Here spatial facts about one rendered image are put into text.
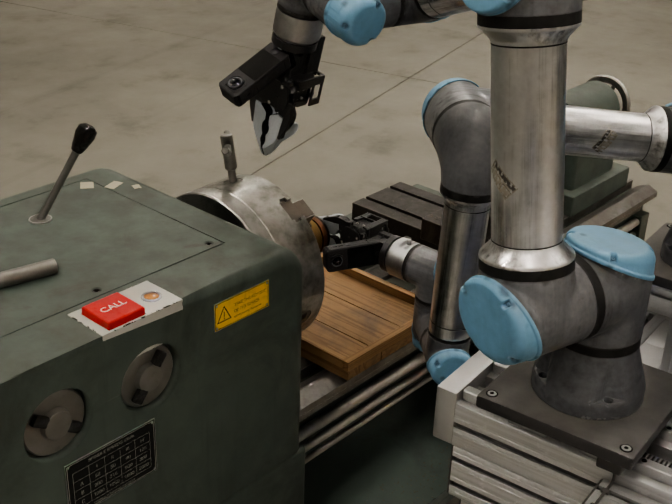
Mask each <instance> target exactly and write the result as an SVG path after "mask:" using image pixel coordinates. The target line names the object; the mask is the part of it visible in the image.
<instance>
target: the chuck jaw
mask: <svg viewBox="0 0 672 504"><path fill-rule="evenodd" d="M280 205H281V206H282V207H283V208H284V210H285V211H286V212H287V213H288V215H289V216H290V218H291V219H292V220H294V219H295V221H296V222H298V221H300V220H299V218H300V217H301V216H303V215H304V216H305V218H306V220H307V221H308V223H309V225H310V227H311V226H312V225H311V223H310V221H311V220H312V218H313V217H314V216H315V214H314V212H313V211H312V210H311V209H310V207H309V206H308V205H307V203H306V202H305V201H304V200H303V199H301V200H298V201H296V202H293V203H292V202H291V201H287V202H285V201H284V200H281V203H280Z"/></svg>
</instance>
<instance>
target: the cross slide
mask: <svg viewBox="0 0 672 504"><path fill-rule="evenodd" d="M402 189H403V190H402ZM417 195H418V196H419V197H418V196H417ZM401 199H402V200H401ZM444 201H445V198H444V197H441V196H438V195H436V194H433V193H430V192H427V191H425V190H422V189H419V188H416V187H414V186H411V185H408V184H405V183H403V182H398V183H396V184H394V185H392V186H390V188H388V187H387V188H385V189H382V190H380V191H378V192H376V193H373V194H371V195H369V196H366V199H365V198H362V199H360V200H357V201H355V202H353V203H352V220H354V218H355V217H358V216H360V215H363V214H365V213H367V212H368V213H371V214H374V215H376V216H379V217H381V218H384V219H386V220H388V228H389V233H391V234H393V235H398V236H400V237H404V236H409V237H411V238H412V241H415V242H417V243H420V244H423V245H425V246H428V247H430V248H433V249H435V250H438V248H439V246H438V245H435V244H433V243H430V242H428V241H425V240H423V239H420V236H421V223H422V218H423V217H425V216H428V215H430V214H432V213H434V212H436V211H438V210H440V209H442V208H444ZM385 204H386V205H385ZM397 204H398V205H397ZM395 209H396V210H395ZM391 212H392V213H391ZM395 212H396V213H395ZM400 217H401V218H400Z"/></svg>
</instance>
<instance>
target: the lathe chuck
mask: <svg viewBox="0 0 672 504"><path fill-rule="evenodd" d="M236 177H237V179H241V180H242V182H239V183H235V184H226V183H224V182H226V181H228V180H229V177H228V178H225V179H222V180H220V181H217V182H214V183H212V184H209V185H206V186H203V187H201V188H206V187H207V188H216V189H220V190H223V191H225V192H227V193H229V194H231V195H233V196H235V197H236V198H238V199H239V200H240V201H242V202H243V203H244V204H245V205H247V206H248V207H249V208H250V209H251V210H252V211H253V212H254V213H255V214H256V216H257V217H258V218H259V219H260V220H261V222H262V223H263V224H264V226H265V227H266V229H267V230H268V232H269V234H270V235H271V237H272V239H273V241H274V242H275V243H276V244H279V245H281V246H283V247H285V248H288V249H289V250H290V251H292V252H293V253H294V254H295V255H296V256H297V258H298V259H299V261H300V263H301V267H302V313H303V312H304V311H306V310H310V314H309V316H308V317H307V319H306V320H305V321H304V322H302V325H301V331H303V330H305V329H306V328H307V327H309V326H310V325H311V324H312V322H313V321H314V320H315V318H316V317H317V315H318V313H319V310H320V308H321V305H322V301H323V296H324V286H325V279H324V268H323V261H322V257H321V253H320V249H319V246H318V243H317V240H316V238H315V235H314V233H313V231H312V229H311V227H310V225H309V223H308V221H307V220H306V218H305V216H304V215H303V216H301V217H300V218H299V220H300V221H298V222H296V221H295V219H294V220H292V219H291V218H290V216H289V215H288V213H287V212H286V211H285V210H284V208H283V207H282V206H281V205H280V203H281V200H284V201H285V202H287V201H290V200H291V198H290V197H289V196H288V195H287V194H286V193H285V192H283V191H282V190H281V189H280V188H279V187H277V186H276V185H274V184H273V183H271V182H270V181H268V180H266V179H264V178H261V177H258V176H255V175H250V174H238V175H236Z"/></svg>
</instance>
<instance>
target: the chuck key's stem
mask: <svg viewBox="0 0 672 504"><path fill-rule="evenodd" d="M220 140H221V146H222V148H223V147H224V146H225V145H226V144H230V145H231V149H232V153H231V155H229V156H227V155H224V154H223V160H224V166H225V169H226V170H227V171H228V177H229V183H235V182H237V177H236V171H235V169H236V168H237V162H236V155H235V148H234V141H233V135H232V134H231V133H224V134H221V135H220Z"/></svg>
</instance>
